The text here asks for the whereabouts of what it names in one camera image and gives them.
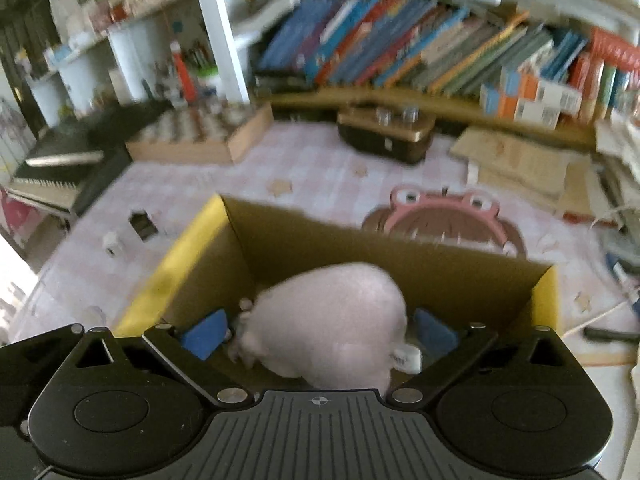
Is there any pink checkered printed mat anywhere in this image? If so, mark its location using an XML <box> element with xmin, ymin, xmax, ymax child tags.
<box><xmin>10</xmin><ymin>105</ymin><xmax>640</xmax><ymax>366</ymax></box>

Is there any black hand tool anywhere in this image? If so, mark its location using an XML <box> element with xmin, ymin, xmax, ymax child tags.
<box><xmin>584</xmin><ymin>326</ymin><xmax>640</xmax><ymax>345</ymax></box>

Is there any pink plush toy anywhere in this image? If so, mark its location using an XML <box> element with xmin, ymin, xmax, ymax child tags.
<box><xmin>227</xmin><ymin>262</ymin><xmax>408</xmax><ymax>393</ymax></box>

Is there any black keyboard piano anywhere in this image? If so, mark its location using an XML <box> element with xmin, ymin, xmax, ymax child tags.
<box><xmin>12</xmin><ymin>105</ymin><xmax>171</xmax><ymax>211</ymax></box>

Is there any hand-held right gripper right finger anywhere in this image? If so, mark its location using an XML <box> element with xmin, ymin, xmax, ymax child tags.
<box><xmin>392</xmin><ymin>307</ymin><xmax>576</xmax><ymax>405</ymax></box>

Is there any white shelf frame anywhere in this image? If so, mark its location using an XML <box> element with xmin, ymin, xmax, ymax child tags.
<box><xmin>190</xmin><ymin>0</ymin><xmax>251</xmax><ymax>106</ymax></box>

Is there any small white block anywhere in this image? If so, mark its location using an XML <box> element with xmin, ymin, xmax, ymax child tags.
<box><xmin>101</xmin><ymin>232</ymin><xmax>125</xmax><ymax>258</ymax></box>

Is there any stack of orange white boxes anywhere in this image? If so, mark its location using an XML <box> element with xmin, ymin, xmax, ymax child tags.
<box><xmin>479</xmin><ymin>67</ymin><xmax>583</xmax><ymax>128</ymax></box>

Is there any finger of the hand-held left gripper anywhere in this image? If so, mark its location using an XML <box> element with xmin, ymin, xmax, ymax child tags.
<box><xmin>0</xmin><ymin>324</ymin><xmax>87</xmax><ymax>443</ymax></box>

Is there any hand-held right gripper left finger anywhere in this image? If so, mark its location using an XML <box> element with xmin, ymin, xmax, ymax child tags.
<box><xmin>75</xmin><ymin>309</ymin><xmax>251</xmax><ymax>405</ymax></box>

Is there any wooden shelf ledge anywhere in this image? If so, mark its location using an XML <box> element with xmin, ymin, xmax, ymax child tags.
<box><xmin>255</xmin><ymin>85</ymin><xmax>601</xmax><ymax>151</ymax></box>

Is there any pile of thin wooden boards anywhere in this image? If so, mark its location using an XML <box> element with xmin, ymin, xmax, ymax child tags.
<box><xmin>450</xmin><ymin>125</ymin><xmax>596</xmax><ymax>211</ymax></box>

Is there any black box with gold lid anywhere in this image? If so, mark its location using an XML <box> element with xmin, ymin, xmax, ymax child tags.
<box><xmin>336</xmin><ymin>105</ymin><xmax>437</xmax><ymax>165</ymax></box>

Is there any row of colourful books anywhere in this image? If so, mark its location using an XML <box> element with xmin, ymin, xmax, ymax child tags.
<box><xmin>257</xmin><ymin>0</ymin><xmax>640</xmax><ymax>123</ymax></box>

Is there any brown cardboard box yellow rim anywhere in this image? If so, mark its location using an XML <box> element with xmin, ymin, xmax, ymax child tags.
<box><xmin>112</xmin><ymin>192</ymin><xmax>566</xmax><ymax>391</ymax></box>

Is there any red bottle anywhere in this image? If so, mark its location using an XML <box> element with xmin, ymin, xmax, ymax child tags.
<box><xmin>170</xmin><ymin>42</ymin><xmax>198</xmax><ymax>103</ymax></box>

